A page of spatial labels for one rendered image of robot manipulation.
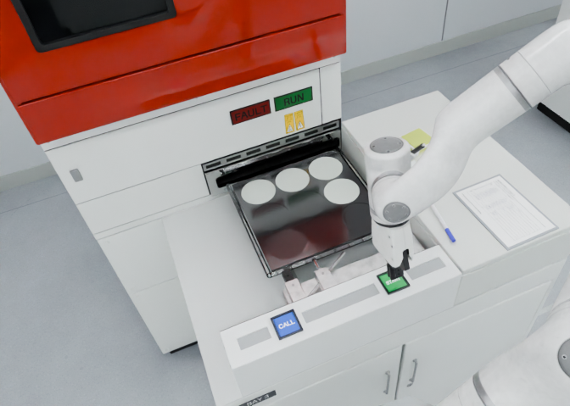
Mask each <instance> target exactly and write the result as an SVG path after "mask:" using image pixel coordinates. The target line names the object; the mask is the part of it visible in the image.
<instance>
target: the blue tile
mask: <svg viewBox="0 0 570 406"><path fill-rule="evenodd" d="M273 322H274V324H275V326H276V328H277V331H278V334H279V336H280V337H281V336H285V335H287V334H289V333H291V332H293V331H296V330H299V329H300V328H299V324H298V322H297V320H296V319H295V317H294V315H293V312H291V313H288V314H285V315H283V316H281V317H278V318H276V319H274V320H273Z"/></svg>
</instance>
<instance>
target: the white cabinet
mask: <svg viewBox="0 0 570 406"><path fill-rule="evenodd" d="M566 261H567V257H566V258H564V259H560V260H558V261H556V262H554V263H552V264H548V265H546V266H545V267H542V268H540V269H538V270H535V271H533V272H530V273H528V274H526V275H523V276H521V277H518V278H516V279H515V280H512V281H509V282H507V283H505V284H503V285H501V286H498V287H496V288H493V289H491V290H489V291H487V292H484V293H481V294H479V295H477V296H475V297H473V298H469V299H467V300H466V301H463V302H461V303H458V304H456V305H453V308H452V309H448V310H446V311H444V312H442V313H440V314H436V315H435V316H432V317H430V318H428V319H425V320H423V321H420V322H418V323H416V324H414V325H411V326H408V327H406V328H405V329H402V330H400V331H397V332H395V333H393V334H391V335H388V336H386V337H383V338H381V339H379V340H376V341H375V342H371V343H369V344H367V345H365V346H363V347H361V348H357V349H356V350H353V351H351V352H349V353H346V354H344V355H341V356H339V357H337V358H335V359H332V360H329V361H327V362H326V363H324V364H320V365H318V366H316V367H314V368H312V369H309V370H307V371H304V372H302V373H300V374H297V375H295V376H292V377H290V378H288V379H286V380H284V381H280V382H278V383H277V384H274V385H272V386H270V387H267V388H265V389H262V390H260V391H258V392H255V393H253V394H251V395H248V396H247V397H245V398H241V399H239V400H237V401H235V402H233V403H229V404H228V405H225V406H379V405H382V404H385V403H389V402H392V401H394V400H397V399H400V398H404V397H407V396H412V397H414V398H417V399H420V400H422V401H423V402H426V403H430V404H432V405H433V406H435V405H436V404H437V403H439V402H440V401H441V400H443V399H444V398H445V397H447V396H448V395H449V394H450V393H451V392H453V391H454V390H455V389H456V388H457V387H458V386H460V385H461V384H462V383H464V382H465V381H466V380H468V379H469V378H470V377H471V376H473V375H474V374H475V373H477V372H478V371H479V370H480V369H482V368H483V367H484V366H485V365H486V364H487V363H488V362H490V361H491V360H492V359H494V358H495V357H497V356H498V355H500V354H501V353H504V352H505V351H507V350H509V349H510V348H513V347H515V346H516V345H517V344H518V343H520V342H522V341H523V340H525V339H526V338H527V336H528V333H529V332H530V330H531V328H532V326H533V324H534V322H535V320H536V318H537V316H538V315H539V312H540V310H541V309H542V307H543V305H544V303H545V300H546V299H547V297H548V295H549V293H550V290H551V289H552V287H553V286H554V284H555V282H556V279H557V277H558V276H559V274H560V272H561V270H562V267H563V265H564V264H565V263H566Z"/></svg>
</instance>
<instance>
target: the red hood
mask: <svg viewBox="0 0 570 406"><path fill-rule="evenodd" d="M344 53H346V0H0V84H1V86H2V87H3V90H4V91H5V92H6V94H7V96H8V98H9V100H10V101H11V103H12V104H13V105H14V108H15V109H16V111H17V113H18V115H19V116H20V118H21V119H22V121H23V123H24V124H25V127H26V128H27V130H28V131H29V133H30V134H31V137H32V138H33V140H34V142H35V143H36V145H41V144H43V143H47V142H51V141H55V140H58V139H60V138H64V137H67V136H72V135H74V134H77V133H81V132H83V131H89V130H91V129H94V128H98V127H100V126H103V125H108V124H111V123H114V122H117V121H120V120H125V119H128V118H131V117H134V116H137V115H140V114H145V113H148V112H151V111H154V110H157V109H160V108H165V107H168V106H171V105H174V104H177V103H182V102H185V101H187V100H191V99H194V98H196V97H202V96H204V95H208V94H211V93H213V92H218V91H221V90H225V89H227V88H230V87H234V86H238V85H242V84H244V83H247V82H251V81H255V80H258V79H261V78H264V77H267V76H270V75H275V74H278V73H281V72H284V71H287V70H292V69H295V68H298V67H301V66H304V65H307V64H312V63H314V62H318V61H321V60H323V59H327V58H331V57H335V56H338V55H340V54H344Z"/></svg>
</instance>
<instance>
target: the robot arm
mask: <svg viewBox="0 0 570 406"><path fill-rule="evenodd" d="M499 66H500V67H499ZM499 66H497V67H496V68H494V69H493V70H492V71H490V72H489V73H488V74H487V75H486V76H484V77H483V78H482V79H480V80H479V81H478V82H476V83H475V84H474V85H472V86H471V87H469V88H468V89H467V90H466V91H464V92H463V93H462V94H461V95H460V96H458V97H457V98H455V99H454V100H453V101H452V102H450V103H449V104H447V105H446V106H445V107H444V108H443V109H442V110H441V111H440V112H439V113H438V115H437V117H436V119H435V122H434V128H433V134H432V137H431V140H430V142H429V144H428V146H427V148H426V150H425V152H424V153H423V155H422V156H421V157H420V158H419V159H418V160H417V162H416V163H415V164H414V165H413V166H412V167H411V146H410V144H409V142H408V141H407V140H405V139H403V138H401V137H397V136H381V137H378V138H376V139H373V140H371V141H370V142H368V143H367V144H366V146H365V148H364V154H365V163H366V180H367V189H368V197H369V206H370V215H371V217H372V242H373V245H374V246H375V248H376V249H377V250H378V252H380V254H382V256H383V257H384V258H385V260H386V262H387V273H388V277H390V280H391V281H392V280H394V279H397V278H399V277H401V276H403V275H404V271H406V270H409V269H410V265H409V260H410V261H412V260H413V258H414V247H413V238H412V232H411V224H410V221H409V219H411V218H413V217H414V216H416V215H418V214H420V213H421V212H422V211H423V210H425V209H427V208H428V207H430V206H431V205H433V204H434V203H436V202H437V201H438V200H439V199H440V198H442V197H443V196H444V195H445V194H446V193H447V192H448V191H449V190H450V189H451V188H452V187H453V185H454V184H455V183H456V182H457V181H458V179H459V178H460V176H461V174H462V172H463V170H464V169H465V167H466V165H467V161H468V159H469V157H470V155H471V153H472V150H473V149H474V148H475V147H476V146H477V145H478V144H479V143H480V142H481V141H483V140H484V139H486V138H487V137H489V136H491V135H492V134H494V133H495V132H497V131H498V130H499V129H501V128H502V127H504V126H505V125H507V124H509V123H510V122H512V121H513V120H514V119H516V118H517V117H519V116H520V115H522V114H524V113H525V112H527V111H528V110H530V109H531V107H533V106H535V105H536V104H538V103H540V102H541V101H543V100H544V99H546V98H547V97H548V96H550V95H551V94H552V93H554V92H556V91H557V90H559V89H560V88H562V87H563V86H565V85H569V84H570V19H565V20H563V21H561V22H559V23H557V24H555V25H553V26H552V27H550V28H549V29H547V30H546V31H544V32H543V33H541V34H540V35H539V36H537V37H535V38H534V39H533V40H532V41H531V42H529V43H528V44H527V45H525V46H524V47H522V48H521V49H520V50H518V51H517V52H516V53H514V54H513V55H511V56H510V57H509V58H508V59H507V60H505V61H504V62H503V63H501V64H500V65H499ZM408 259H409V260H408ZM435 406H570V272H569V274H568V276H567V279H566V281H565V283H564V285H563V287H562V289H561V291H560V293H559V295H558V297H557V298H556V301H555V302H554V304H553V306H552V308H551V310H550V312H549V315H548V317H547V320H546V322H545V323H544V324H543V325H542V326H541V327H540V328H539V329H538V330H537V331H535V332H534V333H533V334H532V335H530V336H529V337H527V338H526V339H525V340H523V341H522V342H520V343H518V344H517V345H516V346H515V347H513V348H510V349H509V350H507V351H505V352H504V353H501V354H500V355H498V356H497V357H495V358H494V359H492V360H491V361H490V362H488V363H487V364H486V365H485V366H484V367H483V368H482V369H480V370H479V371H478V372H477V373H475V374H474V375H473V376H471V377H470V378H469V379H468V380H466V381H465V382H464V383H462V384H461V385H460V386H458V387H457V388H456V389H455V390H454V391H453V392H451V393H450V394H449V395H448V396H447V397H445V398H444V399H443V400H441V401H440V402H439V403H437V404H436V405H435Z"/></svg>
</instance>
